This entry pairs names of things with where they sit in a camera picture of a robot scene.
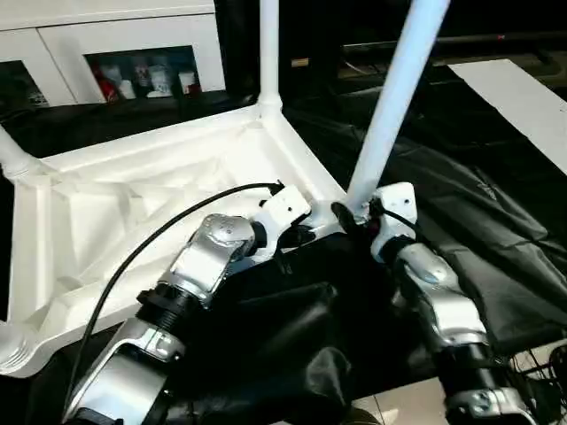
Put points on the white plastic table top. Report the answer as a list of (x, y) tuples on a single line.
[(111, 186)]

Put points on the small white cup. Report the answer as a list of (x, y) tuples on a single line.
[(186, 82), (127, 89)]

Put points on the white display cabinet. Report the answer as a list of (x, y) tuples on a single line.
[(111, 26)]

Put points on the red bottle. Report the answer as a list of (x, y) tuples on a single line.
[(105, 83)]

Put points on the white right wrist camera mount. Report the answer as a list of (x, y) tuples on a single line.
[(398, 208)]

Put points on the white blue patterned jar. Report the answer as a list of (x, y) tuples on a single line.
[(158, 79)]

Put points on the black cabinet with gold label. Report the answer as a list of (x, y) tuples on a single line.
[(354, 22)]

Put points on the black work mat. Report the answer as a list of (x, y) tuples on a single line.
[(487, 199)]

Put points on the white flat board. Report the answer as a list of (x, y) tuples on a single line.
[(518, 102)]

